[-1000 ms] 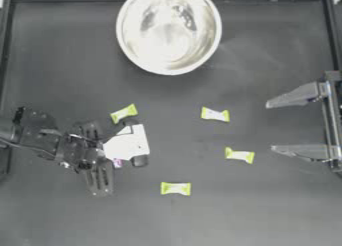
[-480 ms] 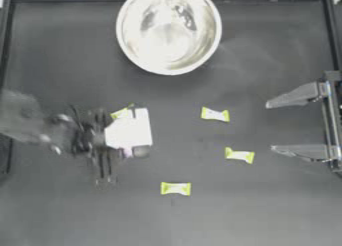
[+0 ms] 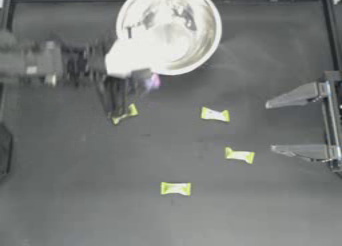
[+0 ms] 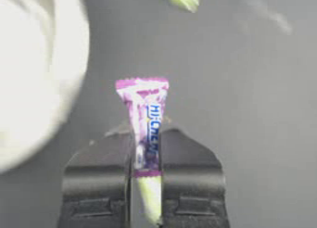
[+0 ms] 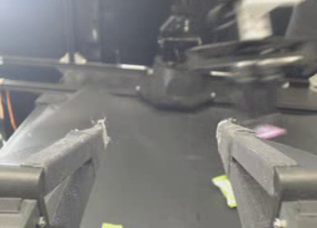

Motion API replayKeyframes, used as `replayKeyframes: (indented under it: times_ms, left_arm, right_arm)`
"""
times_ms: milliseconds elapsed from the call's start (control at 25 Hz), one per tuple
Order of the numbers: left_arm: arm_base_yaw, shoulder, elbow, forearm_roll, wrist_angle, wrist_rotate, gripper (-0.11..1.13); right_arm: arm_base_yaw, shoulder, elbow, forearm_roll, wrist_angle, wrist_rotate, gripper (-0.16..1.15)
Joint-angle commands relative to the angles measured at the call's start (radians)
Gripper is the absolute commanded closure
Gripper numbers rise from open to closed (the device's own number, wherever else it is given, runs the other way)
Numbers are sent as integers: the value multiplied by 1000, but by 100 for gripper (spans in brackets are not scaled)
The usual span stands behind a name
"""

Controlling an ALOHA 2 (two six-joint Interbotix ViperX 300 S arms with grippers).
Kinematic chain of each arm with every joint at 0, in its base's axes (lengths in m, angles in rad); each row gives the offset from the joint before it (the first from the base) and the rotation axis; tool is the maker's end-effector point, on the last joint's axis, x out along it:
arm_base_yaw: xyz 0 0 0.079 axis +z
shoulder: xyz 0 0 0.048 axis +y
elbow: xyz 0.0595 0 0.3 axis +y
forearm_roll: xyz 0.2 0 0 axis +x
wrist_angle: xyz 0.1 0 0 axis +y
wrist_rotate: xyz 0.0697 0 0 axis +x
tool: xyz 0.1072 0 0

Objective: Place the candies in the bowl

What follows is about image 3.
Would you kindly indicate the green candy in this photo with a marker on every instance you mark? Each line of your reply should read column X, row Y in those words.
column 239, row 155
column 215, row 114
column 175, row 189
column 132, row 110

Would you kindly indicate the purple candy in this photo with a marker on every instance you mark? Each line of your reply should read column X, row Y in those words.
column 154, row 82

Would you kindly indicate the steel bowl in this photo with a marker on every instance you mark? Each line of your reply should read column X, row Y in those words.
column 187, row 40

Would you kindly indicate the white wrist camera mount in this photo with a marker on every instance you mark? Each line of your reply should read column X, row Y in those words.
column 127, row 58

